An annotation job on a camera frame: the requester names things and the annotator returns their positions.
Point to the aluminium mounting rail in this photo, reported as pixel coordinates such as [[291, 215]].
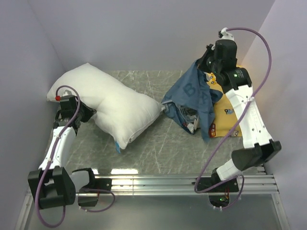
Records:
[[162, 185]]

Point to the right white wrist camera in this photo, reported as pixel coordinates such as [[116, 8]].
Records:
[[225, 35]]

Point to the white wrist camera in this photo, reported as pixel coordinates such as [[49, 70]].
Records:
[[225, 35], [65, 94]]

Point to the blue cartoon mouse pillowcase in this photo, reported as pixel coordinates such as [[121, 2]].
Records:
[[190, 102]]

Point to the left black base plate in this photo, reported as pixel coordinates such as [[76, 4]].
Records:
[[97, 185]]

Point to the yellow car print pillow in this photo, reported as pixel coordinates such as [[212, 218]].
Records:
[[225, 117]]

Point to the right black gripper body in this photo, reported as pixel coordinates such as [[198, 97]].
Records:
[[216, 66]]

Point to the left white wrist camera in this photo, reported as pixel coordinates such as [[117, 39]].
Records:
[[65, 94]]

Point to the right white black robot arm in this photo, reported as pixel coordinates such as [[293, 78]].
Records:
[[259, 146]]

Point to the white pillow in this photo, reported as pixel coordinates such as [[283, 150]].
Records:
[[120, 111]]

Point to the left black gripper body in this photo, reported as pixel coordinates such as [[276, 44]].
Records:
[[85, 112]]

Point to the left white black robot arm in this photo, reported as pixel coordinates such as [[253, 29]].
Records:
[[51, 185]]

